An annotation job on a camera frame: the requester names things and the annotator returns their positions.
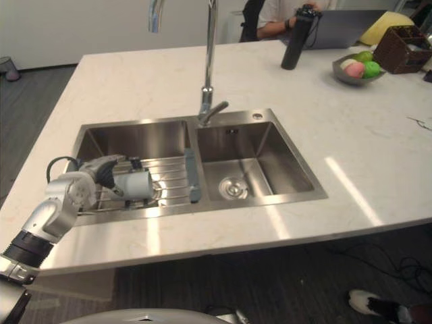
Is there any bright green round fruit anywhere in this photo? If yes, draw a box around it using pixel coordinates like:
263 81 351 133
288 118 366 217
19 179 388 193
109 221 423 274
361 60 383 80

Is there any black chair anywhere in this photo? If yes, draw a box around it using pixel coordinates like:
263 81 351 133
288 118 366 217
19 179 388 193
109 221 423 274
239 0 268 43

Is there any black floor cable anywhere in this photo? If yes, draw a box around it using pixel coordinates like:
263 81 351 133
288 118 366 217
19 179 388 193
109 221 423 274
323 242 432 291

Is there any grey fruit bowl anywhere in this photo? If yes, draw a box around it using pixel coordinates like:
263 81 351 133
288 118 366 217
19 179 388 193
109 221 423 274
331 52 387 87

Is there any dark wicker basket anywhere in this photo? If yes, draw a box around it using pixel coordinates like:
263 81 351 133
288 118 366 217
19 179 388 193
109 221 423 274
373 25 432 75

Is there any round sink drain strainer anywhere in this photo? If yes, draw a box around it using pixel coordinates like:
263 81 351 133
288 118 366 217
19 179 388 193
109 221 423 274
218 175 248 200

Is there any white and black shoe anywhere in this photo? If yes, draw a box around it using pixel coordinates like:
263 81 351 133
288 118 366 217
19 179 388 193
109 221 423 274
348 288 414 323

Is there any tall chrome faucet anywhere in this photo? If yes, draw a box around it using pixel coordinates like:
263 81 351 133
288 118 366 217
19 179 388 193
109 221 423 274
197 0 230 128

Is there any stainless steel double sink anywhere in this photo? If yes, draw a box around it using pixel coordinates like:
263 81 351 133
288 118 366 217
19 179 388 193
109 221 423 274
69 107 329 227

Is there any person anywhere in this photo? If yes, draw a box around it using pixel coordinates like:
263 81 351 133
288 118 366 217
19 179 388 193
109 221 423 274
256 0 320 40

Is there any grey laptop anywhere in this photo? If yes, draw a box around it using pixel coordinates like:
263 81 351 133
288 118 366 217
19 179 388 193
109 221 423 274
302 9 388 50

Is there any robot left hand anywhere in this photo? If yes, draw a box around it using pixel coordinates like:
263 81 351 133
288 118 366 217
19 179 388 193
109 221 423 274
78 154 142 198

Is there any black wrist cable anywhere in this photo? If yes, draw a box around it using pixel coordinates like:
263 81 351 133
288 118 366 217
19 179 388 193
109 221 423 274
46 155 84 186

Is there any wire sink drain rack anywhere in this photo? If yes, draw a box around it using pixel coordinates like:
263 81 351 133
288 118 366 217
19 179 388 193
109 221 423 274
76 147 203 215

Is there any pink round fruit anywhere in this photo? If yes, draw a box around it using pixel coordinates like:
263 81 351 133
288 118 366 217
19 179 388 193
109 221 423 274
343 62 366 79

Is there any black water bottle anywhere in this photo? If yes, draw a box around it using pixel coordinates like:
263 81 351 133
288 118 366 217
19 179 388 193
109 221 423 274
281 3 322 71

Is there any silver robot body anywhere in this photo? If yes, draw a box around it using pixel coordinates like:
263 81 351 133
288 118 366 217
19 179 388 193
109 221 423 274
57 307 252 324

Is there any white cup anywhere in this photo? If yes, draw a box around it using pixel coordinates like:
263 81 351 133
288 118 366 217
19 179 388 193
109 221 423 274
114 170 157 200

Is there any curved chrome spout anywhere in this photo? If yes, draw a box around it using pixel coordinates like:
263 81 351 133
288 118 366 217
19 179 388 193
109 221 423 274
146 0 166 34

